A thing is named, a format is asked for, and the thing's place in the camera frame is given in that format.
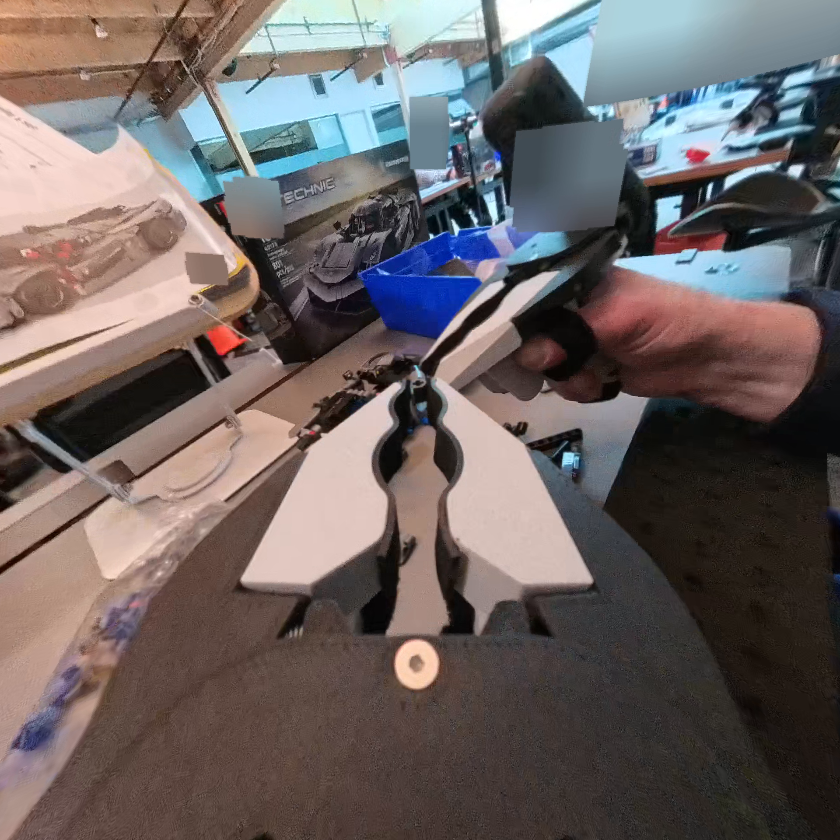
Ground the blue plastic bin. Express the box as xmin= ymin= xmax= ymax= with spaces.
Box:
xmin=360 ymin=225 xmax=546 ymax=339

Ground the long black brick beam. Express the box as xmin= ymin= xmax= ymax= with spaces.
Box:
xmin=525 ymin=427 xmax=585 ymax=455

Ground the dark toy set box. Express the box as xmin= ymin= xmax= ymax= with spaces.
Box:
xmin=200 ymin=141 xmax=431 ymax=365

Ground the white book stand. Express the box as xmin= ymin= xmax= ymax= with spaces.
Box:
xmin=0 ymin=259 xmax=303 ymax=581

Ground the building manual in plastic sleeve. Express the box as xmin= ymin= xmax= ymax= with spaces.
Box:
xmin=0 ymin=98 xmax=253 ymax=368

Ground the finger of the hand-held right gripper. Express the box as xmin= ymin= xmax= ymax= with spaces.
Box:
xmin=428 ymin=270 xmax=573 ymax=391
xmin=419 ymin=261 xmax=534 ymax=370

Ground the black metal pole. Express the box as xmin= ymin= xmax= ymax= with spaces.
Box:
xmin=481 ymin=0 xmax=508 ymax=73

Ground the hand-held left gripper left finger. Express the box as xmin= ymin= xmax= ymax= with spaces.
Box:
xmin=239 ymin=381 xmax=406 ymax=635

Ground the person's right forearm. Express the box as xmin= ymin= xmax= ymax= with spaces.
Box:
xmin=774 ymin=282 xmax=840 ymax=457

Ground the clear bag of brick pieces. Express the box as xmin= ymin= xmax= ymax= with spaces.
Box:
xmin=0 ymin=499 xmax=231 ymax=795

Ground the black perforated board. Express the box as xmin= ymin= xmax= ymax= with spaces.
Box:
xmin=602 ymin=394 xmax=840 ymax=840

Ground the wooden work table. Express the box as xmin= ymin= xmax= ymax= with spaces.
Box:
xmin=626 ymin=79 xmax=815 ymax=198

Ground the person's right hand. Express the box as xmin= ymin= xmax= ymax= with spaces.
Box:
xmin=512 ymin=266 xmax=826 ymax=424

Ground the large toy brick car model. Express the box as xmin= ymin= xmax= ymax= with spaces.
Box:
xmin=289 ymin=351 xmax=421 ymax=454

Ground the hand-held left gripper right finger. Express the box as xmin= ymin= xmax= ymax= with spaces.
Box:
xmin=430 ymin=379 xmax=595 ymax=635

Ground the dark grey brick panel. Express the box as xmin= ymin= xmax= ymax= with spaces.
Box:
xmin=407 ymin=365 xmax=435 ymax=435

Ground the dark chair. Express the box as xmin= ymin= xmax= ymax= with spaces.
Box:
xmin=668 ymin=171 xmax=840 ymax=253

